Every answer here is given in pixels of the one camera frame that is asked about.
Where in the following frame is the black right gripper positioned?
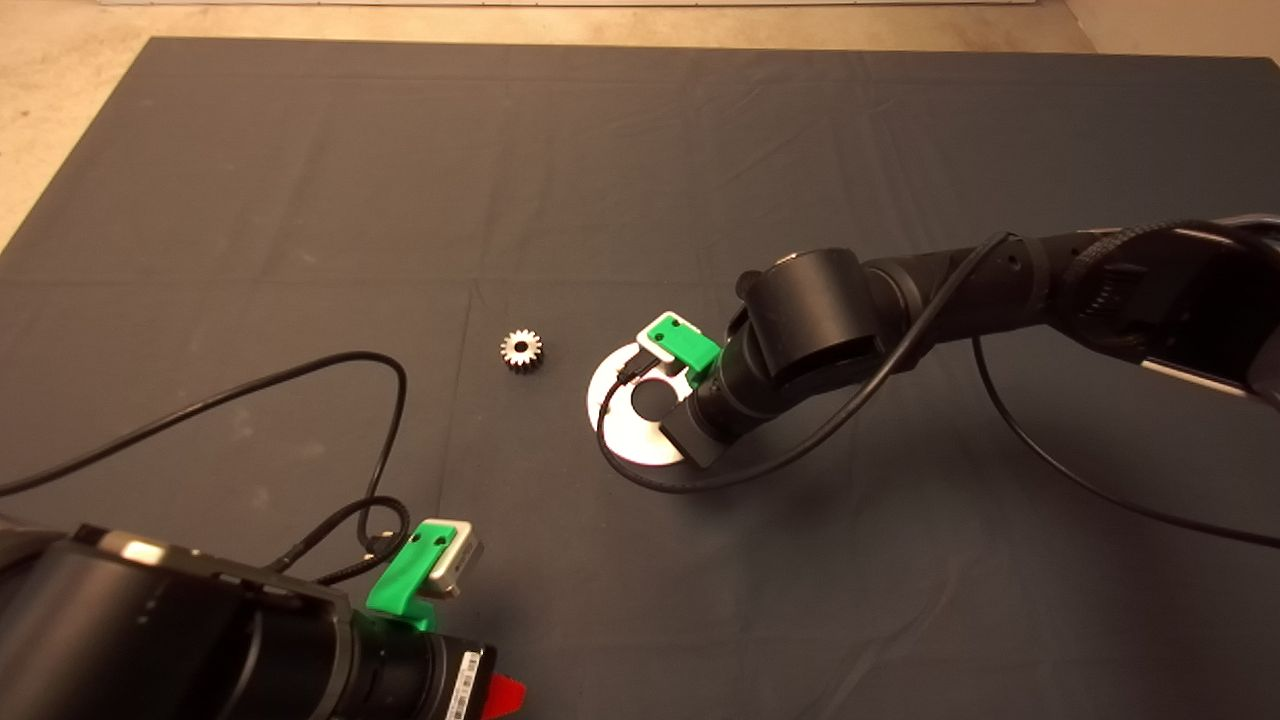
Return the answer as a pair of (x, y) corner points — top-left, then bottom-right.
(663, 335), (791, 469)

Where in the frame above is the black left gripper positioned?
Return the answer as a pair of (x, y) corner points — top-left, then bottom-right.
(345, 612), (528, 720)

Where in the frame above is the round metal carrier plate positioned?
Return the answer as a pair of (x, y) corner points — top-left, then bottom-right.
(586, 342), (701, 467)

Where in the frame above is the small steel planetary gear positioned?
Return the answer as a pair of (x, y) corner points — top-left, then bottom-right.
(500, 329), (545, 373)

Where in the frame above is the dark grey table cloth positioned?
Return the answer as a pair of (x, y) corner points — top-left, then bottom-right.
(0, 37), (1280, 720)

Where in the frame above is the right gripper green camera mount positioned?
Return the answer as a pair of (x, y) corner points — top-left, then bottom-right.
(645, 312), (723, 386)

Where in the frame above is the gripper green camera mount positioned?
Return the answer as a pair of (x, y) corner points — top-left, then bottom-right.
(366, 520), (461, 631)
(645, 312), (723, 386)

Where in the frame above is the right gripper silver camera box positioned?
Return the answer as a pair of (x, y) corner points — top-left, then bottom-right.
(636, 318), (681, 363)

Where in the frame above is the gripper silver camera box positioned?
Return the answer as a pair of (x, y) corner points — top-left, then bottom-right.
(420, 517), (484, 599)
(636, 318), (681, 363)

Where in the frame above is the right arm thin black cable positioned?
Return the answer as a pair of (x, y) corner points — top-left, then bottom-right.
(596, 232), (1280, 551)

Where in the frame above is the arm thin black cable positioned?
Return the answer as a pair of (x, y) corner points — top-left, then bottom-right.
(596, 232), (1280, 551)
(0, 350), (409, 556)

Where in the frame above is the left gripper silver camera box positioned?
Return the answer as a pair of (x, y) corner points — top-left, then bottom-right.
(420, 517), (484, 599)

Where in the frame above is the left gripper green camera mount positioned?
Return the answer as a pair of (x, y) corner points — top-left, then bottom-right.
(366, 520), (461, 631)

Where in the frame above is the left arm braided black cable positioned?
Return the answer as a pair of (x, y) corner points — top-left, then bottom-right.
(270, 496), (411, 586)

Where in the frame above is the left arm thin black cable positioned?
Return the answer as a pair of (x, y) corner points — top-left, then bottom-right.
(0, 350), (409, 556)

